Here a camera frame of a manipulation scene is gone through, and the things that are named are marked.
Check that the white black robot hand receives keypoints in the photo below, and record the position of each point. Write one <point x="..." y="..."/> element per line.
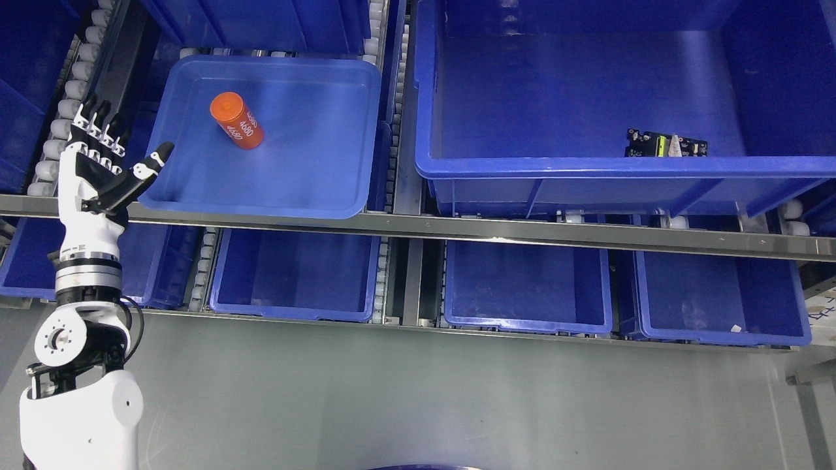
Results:
<point x="95" y="185"/>

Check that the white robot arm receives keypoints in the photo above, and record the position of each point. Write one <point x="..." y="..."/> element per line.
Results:
<point x="83" y="407"/>

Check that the metal shelf rack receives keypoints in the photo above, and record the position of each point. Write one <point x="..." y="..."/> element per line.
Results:
<point x="120" y="52"/>

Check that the lower blue bin far left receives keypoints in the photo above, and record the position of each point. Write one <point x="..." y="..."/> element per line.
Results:
<point x="156" y="261"/>

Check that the upper blue bin far left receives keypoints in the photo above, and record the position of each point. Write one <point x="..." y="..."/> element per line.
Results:
<point x="35" y="40"/>

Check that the shallow blue plastic tray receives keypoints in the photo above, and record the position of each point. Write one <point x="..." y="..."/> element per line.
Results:
<point x="319" y="117"/>

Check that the lower blue bin centre left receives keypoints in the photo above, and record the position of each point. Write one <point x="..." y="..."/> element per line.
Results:
<point x="296" y="275"/>

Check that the upper blue bin top centre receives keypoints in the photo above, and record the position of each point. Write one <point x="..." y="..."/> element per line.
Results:
<point x="322" y="27"/>

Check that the lower blue bin centre right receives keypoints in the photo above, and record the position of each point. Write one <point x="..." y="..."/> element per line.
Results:
<point x="528" y="288"/>

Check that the large blue plastic bin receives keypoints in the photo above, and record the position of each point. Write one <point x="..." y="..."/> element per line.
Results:
<point x="523" y="107"/>

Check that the black circuit board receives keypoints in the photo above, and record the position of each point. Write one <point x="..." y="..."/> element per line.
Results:
<point x="659" y="145"/>

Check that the lower blue bin far right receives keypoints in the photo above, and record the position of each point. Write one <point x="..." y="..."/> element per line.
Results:
<point x="711" y="300"/>

